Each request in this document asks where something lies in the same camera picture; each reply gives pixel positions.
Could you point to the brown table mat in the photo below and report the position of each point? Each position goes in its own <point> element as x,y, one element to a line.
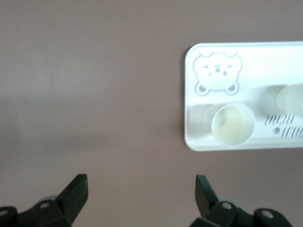
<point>94,94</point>

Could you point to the beige paper cup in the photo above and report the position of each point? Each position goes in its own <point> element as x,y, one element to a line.
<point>291,98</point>
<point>233,125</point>

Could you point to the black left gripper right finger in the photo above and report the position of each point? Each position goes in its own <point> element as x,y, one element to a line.
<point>204,196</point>

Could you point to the white tray with bear print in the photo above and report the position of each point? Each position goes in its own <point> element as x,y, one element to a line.
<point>248,66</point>

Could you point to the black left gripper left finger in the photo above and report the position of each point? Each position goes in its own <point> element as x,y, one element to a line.
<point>73,194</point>

